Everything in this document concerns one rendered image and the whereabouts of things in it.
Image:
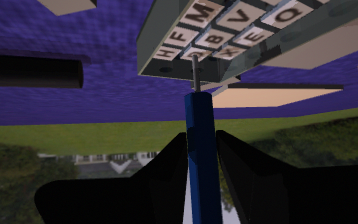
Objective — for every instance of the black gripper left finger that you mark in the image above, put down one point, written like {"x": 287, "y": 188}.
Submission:
{"x": 153, "y": 195}

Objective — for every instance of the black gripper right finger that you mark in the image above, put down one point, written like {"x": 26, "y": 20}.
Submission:
{"x": 266, "y": 190}

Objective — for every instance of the blue stylus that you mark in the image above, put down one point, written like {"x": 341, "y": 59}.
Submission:
{"x": 202, "y": 155}

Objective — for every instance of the grey keyboard with keys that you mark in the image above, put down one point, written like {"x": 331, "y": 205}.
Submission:
{"x": 226, "y": 38}

